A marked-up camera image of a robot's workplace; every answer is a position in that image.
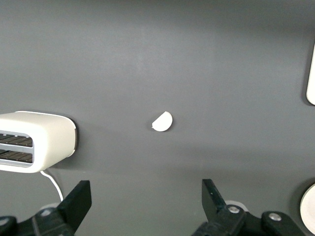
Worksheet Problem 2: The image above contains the cream rectangular rabbit-print tray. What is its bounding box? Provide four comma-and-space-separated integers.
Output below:
306, 40, 315, 106

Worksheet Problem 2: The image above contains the round cream plate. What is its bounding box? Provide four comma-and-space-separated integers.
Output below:
300, 183, 315, 233

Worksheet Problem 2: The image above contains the white half-round bun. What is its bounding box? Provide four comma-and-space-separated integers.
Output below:
151, 111, 173, 132

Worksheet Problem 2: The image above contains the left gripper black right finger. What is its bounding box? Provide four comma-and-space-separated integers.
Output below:
191, 178, 315, 236

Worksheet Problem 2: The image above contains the white toaster power cable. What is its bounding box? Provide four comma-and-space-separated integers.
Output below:
40, 169, 64, 204

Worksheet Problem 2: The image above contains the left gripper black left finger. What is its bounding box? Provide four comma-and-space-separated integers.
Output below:
0, 180, 92, 236

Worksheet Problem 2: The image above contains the white two-slot toaster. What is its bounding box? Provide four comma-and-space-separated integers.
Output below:
0, 110, 77, 174

